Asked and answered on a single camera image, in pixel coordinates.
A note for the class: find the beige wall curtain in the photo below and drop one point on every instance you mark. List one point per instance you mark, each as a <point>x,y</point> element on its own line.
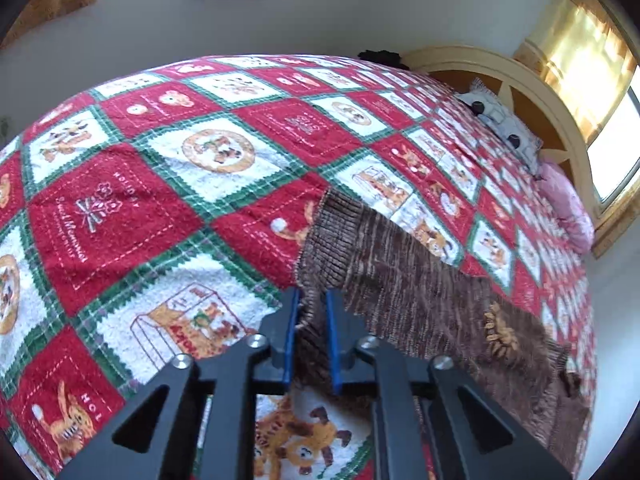
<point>55,0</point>

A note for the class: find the grey patterned pillow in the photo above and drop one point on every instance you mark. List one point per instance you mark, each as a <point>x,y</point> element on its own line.
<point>500,120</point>

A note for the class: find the yellow window curtain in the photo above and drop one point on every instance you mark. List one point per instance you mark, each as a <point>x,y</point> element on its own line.
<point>575,50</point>

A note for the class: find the cream wooden headboard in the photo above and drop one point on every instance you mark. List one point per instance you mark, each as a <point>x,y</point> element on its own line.
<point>500,60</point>

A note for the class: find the pink pillow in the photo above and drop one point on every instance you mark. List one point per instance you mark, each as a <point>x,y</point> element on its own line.
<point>565,205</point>

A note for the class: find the window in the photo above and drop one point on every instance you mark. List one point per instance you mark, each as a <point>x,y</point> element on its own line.
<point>616,160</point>

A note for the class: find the red checked printed blanket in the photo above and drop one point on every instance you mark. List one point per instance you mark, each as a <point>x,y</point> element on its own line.
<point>125,210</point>

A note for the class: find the dark cloth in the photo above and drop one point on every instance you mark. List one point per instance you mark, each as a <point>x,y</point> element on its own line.
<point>380,56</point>

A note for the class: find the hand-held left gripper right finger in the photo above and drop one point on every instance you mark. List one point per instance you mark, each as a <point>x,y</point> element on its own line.
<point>334,350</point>

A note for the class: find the brown knitted sweater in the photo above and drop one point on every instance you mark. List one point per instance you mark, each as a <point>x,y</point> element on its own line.
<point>400,280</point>

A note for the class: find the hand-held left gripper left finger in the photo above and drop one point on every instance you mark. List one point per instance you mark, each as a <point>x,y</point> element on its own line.
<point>292,340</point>

